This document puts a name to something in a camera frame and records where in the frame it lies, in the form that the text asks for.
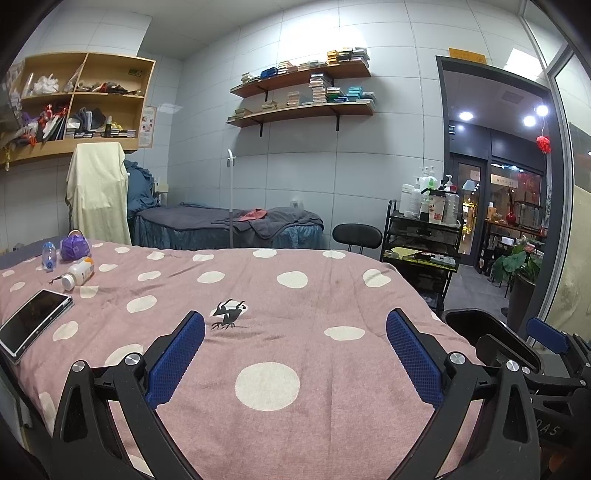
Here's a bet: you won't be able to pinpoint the purple pouch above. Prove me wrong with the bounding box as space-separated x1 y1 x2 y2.
60 229 92 260

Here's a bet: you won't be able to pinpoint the dark door frame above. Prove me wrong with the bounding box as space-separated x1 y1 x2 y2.
436 55 566 324

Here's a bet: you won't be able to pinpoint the black smartphone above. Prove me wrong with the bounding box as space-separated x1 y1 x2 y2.
0 289 75 361

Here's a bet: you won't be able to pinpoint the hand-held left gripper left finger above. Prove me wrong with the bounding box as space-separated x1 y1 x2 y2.
50 309 206 480

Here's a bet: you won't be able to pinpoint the black trash bin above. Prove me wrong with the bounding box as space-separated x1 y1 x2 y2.
442 308 543 370

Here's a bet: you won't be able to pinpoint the wooden wall shelf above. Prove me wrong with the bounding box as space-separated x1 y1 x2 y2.
230 62 372 101
226 102 376 138

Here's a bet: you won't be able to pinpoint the wooden wall shelves with books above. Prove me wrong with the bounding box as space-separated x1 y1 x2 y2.
233 75 377 121

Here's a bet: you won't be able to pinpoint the wooden wall cabinet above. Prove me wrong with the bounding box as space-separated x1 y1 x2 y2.
0 52 157 168

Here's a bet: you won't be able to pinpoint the cream cloth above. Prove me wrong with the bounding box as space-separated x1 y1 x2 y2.
66 142 133 245

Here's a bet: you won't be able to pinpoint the massage bed with blue skirt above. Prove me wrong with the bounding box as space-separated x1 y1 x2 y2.
131 202 325 252

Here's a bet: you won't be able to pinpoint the row of small boxes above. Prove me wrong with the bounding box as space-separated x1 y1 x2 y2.
240 47 371 86

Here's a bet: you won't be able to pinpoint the black metal cart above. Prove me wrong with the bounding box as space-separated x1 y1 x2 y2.
381 198 464 315

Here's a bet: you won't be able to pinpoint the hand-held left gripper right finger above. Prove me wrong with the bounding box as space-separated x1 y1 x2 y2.
385 308 542 480

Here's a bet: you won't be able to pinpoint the white pill bottle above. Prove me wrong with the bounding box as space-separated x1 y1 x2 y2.
61 257 95 291

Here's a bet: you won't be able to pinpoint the cluster of white bottles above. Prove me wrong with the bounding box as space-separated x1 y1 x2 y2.
399 165 462 224

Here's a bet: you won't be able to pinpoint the blue bedding pile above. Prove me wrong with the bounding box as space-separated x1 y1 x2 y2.
124 160 160 215

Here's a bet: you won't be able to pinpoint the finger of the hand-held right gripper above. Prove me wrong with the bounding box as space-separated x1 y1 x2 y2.
475 331 591 397
525 317 591 371

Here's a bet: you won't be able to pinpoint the black plant pot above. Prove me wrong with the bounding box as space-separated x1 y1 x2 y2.
510 272 536 330

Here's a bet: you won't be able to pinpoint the black stool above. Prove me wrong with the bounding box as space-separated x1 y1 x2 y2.
332 223 384 256

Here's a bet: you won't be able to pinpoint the grey blanket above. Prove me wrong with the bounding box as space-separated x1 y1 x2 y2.
139 202 324 240

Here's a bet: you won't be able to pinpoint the green potted plant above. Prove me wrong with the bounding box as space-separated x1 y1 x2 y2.
492 244 543 282

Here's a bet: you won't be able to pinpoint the wall poster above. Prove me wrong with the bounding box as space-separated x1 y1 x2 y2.
140 105 158 148

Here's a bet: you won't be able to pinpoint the yellow door sign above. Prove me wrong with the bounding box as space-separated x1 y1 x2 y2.
449 47 486 64

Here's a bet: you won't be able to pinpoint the red hanging ornament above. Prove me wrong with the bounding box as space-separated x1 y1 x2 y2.
536 117 552 154

